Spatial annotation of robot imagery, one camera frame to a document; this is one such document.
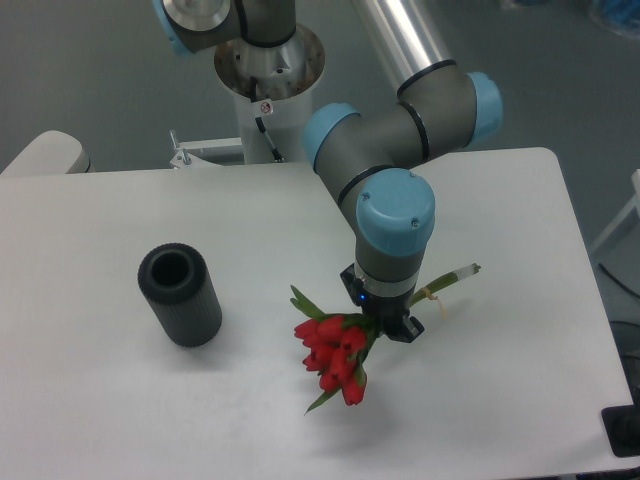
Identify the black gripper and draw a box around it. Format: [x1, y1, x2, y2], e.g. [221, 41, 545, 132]
[340, 263, 425, 343]

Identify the red tulip bouquet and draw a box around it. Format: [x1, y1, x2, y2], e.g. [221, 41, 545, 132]
[289, 263, 483, 415]

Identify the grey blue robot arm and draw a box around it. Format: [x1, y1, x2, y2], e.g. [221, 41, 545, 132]
[153, 1, 503, 343]

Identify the black ribbed cylindrical vase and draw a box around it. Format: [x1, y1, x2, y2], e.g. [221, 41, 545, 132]
[137, 243, 222, 348]

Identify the black box at table edge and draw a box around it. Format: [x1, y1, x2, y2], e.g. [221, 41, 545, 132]
[601, 405, 639, 458]

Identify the blue plastic bag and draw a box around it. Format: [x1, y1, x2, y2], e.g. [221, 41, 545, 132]
[588, 0, 639, 39]

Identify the black floor cable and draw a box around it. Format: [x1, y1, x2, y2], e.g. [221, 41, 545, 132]
[598, 263, 640, 296]

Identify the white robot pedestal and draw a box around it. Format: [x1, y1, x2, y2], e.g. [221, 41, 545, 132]
[168, 27, 327, 170]

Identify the white frame at right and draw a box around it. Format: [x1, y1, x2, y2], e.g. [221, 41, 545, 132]
[588, 170, 639, 260]

